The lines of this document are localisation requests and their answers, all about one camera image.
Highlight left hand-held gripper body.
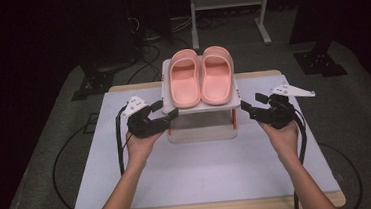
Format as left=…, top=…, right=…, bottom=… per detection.
left=119, top=93, right=174, bottom=140

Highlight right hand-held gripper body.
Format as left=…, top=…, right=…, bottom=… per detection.
left=247, top=81, right=320, bottom=132

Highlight white two-tier shoe rack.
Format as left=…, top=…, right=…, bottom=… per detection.
left=157, top=52, right=246, bottom=145

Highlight pink slipper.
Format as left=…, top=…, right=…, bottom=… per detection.
left=196, top=44, right=239, bottom=108
left=166, top=47, right=205, bottom=111

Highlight person's left hand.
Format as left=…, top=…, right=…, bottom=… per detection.
left=124, top=128, right=168, bottom=172

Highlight person's right hand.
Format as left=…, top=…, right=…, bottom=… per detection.
left=258, top=118, right=303, bottom=168

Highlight dark floor plate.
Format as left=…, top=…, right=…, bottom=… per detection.
left=81, top=112, right=102, bottom=136

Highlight black stand base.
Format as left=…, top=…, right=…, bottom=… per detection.
left=290, top=36, right=350, bottom=81
left=68, top=52, right=142, bottom=102

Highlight white table mat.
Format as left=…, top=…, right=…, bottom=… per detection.
left=64, top=71, right=343, bottom=209

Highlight white metal stand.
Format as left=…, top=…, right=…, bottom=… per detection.
left=187, top=0, right=277, bottom=52

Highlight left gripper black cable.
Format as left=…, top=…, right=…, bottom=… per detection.
left=47, top=103, right=137, bottom=209

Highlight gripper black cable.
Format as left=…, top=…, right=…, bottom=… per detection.
left=284, top=102, right=365, bottom=209
left=47, top=103, right=137, bottom=209

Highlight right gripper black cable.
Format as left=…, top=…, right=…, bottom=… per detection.
left=284, top=102, right=365, bottom=209

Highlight bundle of floor cables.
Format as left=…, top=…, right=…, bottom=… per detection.
left=121, top=12, right=196, bottom=86

